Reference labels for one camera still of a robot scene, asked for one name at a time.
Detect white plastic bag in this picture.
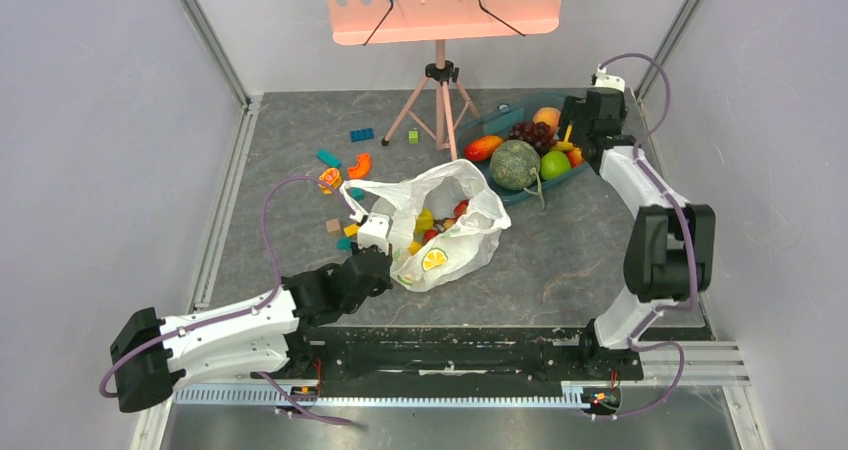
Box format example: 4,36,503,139
339,159,511,292

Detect yellow banana fake fruit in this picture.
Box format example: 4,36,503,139
551,124,574,153

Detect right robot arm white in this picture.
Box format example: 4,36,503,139
560,88,716,378

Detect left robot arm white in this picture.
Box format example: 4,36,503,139
99,246,392,413

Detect peach fake fruit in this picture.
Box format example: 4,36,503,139
532,107,561,135

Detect yellow green pear fake fruit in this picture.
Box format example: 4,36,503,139
414,208,435,235

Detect red orange mango fake fruit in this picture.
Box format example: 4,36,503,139
463,135,505,162

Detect red fake fruit in bag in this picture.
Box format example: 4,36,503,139
453,200,469,219

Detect teal block near yellow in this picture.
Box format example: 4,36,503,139
336,237,356,252

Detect dark red grape bunch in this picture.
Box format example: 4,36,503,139
508,121,557,157

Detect brown wooden cube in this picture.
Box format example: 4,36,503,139
325,219,344,236

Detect teal plastic fruit bin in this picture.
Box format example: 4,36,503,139
457,95,589,206

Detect green netted melon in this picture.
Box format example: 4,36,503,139
488,140,546,208

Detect orange slice toy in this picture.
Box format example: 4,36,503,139
319,167,343,195

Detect orange curved block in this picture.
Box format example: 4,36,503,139
347,153,372,180

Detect teal flat block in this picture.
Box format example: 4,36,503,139
316,149,342,168

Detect blue lego brick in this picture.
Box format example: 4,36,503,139
349,127,375,143

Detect pink music stand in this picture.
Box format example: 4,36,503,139
326,0,562,159

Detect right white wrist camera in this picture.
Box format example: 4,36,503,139
591,66,626,93

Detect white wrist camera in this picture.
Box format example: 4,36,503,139
356,212,392,255
591,66,626,93

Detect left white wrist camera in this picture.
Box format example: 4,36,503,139
356,212,392,255

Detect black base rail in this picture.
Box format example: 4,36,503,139
271,326,644,398

